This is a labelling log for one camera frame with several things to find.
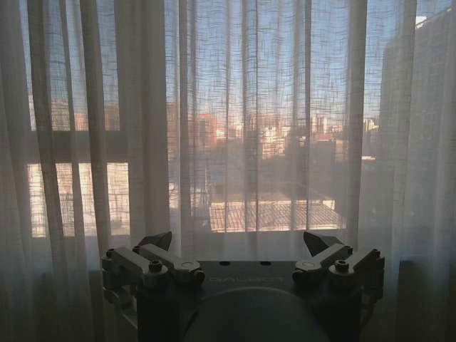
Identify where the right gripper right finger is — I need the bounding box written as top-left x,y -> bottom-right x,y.
291,231 -> 387,288

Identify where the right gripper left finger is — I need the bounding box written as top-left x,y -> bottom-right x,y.
100,231 -> 206,288

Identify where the tiled roof outside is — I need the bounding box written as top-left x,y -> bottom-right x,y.
209,199 -> 347,233

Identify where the tall grey building outside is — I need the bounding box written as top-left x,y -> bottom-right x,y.
375,6 -> 456,236

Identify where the sheer white curtain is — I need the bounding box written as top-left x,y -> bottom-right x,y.
170,0 -> 456,342
0,0 -> 179,342

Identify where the dark window frame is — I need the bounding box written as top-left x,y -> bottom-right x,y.
26,103 -> 172,236

